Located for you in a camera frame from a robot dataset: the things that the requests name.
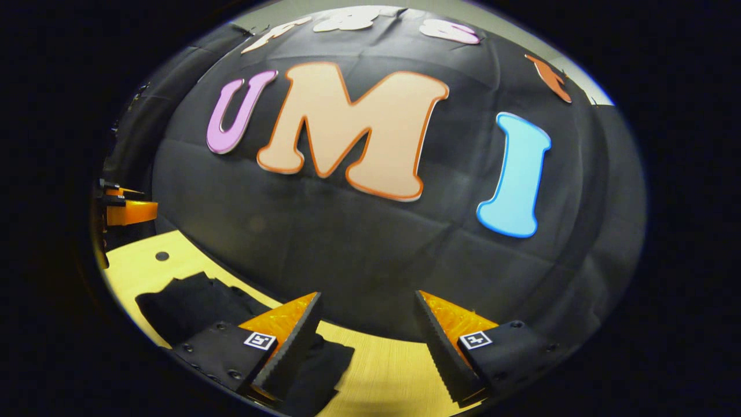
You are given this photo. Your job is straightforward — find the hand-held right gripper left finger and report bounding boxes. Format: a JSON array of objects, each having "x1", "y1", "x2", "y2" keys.
[{"x1": 173, "y1": 291, "x2": 323, "y2": 405}]

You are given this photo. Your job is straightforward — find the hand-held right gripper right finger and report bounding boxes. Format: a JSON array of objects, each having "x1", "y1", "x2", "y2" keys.
[{"x1": 414, "y1": 290, "x2": 565, "y2": 406}]

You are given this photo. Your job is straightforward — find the black button shirt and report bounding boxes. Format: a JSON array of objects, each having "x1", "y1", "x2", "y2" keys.
[{"x1": 135, "y1": 271, "x2": 355, "y2": 416}]

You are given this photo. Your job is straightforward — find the black backdrop cloth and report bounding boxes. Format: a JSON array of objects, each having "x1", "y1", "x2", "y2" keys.
[{"x1": 101, "y1": 6, "x2": 647, "y2": 348}]

